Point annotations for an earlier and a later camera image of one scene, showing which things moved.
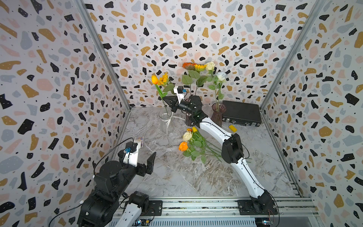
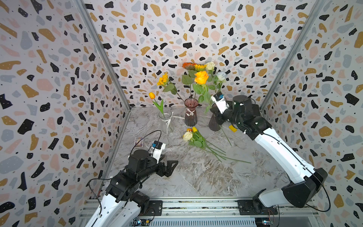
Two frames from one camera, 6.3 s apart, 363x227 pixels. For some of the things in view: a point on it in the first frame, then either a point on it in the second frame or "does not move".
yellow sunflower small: x=164 y=81 does not move
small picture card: x=141 y=139 does not move
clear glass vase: x=165 y=122 does not move
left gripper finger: x=150 y=162 -> x=169 y=169
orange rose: x=184 y=146 -> x=201 y=78
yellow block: x=232 y=128 does not move
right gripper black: x=168 y=100 -> x=218 y=115
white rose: x=220 y=77 does not move
